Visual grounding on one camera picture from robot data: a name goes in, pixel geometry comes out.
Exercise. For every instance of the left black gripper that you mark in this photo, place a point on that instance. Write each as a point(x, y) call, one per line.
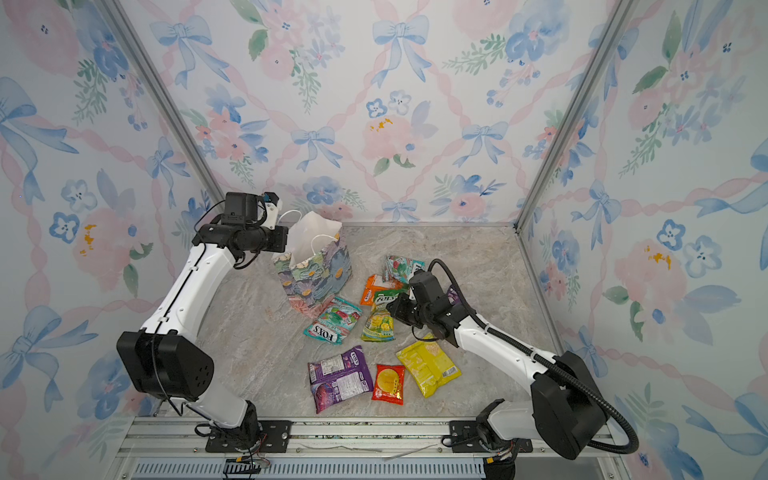
point(282, 236)

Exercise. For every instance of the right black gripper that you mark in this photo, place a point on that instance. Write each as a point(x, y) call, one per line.
point(401, 303)

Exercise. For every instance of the yellow-green Fox's candy packet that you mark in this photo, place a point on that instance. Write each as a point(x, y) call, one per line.
point(379, 326)

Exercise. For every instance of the green Fox's candy packet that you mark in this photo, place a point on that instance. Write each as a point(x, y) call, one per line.
point(335, 323)

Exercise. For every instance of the floral paper gift bag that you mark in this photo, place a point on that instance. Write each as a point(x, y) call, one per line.
point(315, 265)

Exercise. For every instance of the large purple snack packet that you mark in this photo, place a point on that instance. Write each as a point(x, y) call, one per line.
point(339, 378)

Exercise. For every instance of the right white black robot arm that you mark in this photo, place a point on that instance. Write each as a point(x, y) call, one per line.
point(560, 415)

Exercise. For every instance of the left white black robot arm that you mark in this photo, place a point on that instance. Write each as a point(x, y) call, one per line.
point(162, 357)

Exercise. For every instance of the orange snack packet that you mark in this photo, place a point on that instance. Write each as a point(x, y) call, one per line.
point(374, 284)

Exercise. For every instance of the teal Fox's candy packet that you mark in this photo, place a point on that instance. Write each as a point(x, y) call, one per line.
point(401, 269)

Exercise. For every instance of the small purple snack packet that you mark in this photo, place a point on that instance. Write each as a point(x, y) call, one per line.
point(453, 296)

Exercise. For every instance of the yellow snack packet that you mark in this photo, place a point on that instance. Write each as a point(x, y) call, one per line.
point(429, 366)

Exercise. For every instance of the red snack packet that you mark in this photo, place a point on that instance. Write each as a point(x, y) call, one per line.
point(389, 384)

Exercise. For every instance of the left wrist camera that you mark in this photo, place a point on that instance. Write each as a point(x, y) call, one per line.
point(251, 210)

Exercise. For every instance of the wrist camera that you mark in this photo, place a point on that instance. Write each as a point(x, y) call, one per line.
point(251, 210)
point(427, 290)

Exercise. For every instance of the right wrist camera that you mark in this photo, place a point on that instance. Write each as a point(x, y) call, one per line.
point(427, 290)

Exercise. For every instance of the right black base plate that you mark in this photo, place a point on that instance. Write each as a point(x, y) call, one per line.
point(471, 436)

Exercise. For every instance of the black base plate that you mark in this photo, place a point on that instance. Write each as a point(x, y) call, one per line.
point(471, 436)
point(265, 436)

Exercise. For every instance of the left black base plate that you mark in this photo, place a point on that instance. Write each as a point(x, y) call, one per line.
point(265, 436)

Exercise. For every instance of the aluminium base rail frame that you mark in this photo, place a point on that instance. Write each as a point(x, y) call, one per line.
point(342, 448)

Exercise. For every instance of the left aluminium corner post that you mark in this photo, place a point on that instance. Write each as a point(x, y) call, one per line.
point(118, 21)

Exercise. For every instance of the aluminium corner post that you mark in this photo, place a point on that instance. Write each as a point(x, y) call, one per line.
point(607, 43)
point(118, 21)

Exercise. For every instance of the right aluminium corner post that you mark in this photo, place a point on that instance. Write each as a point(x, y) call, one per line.
point(607, 43)

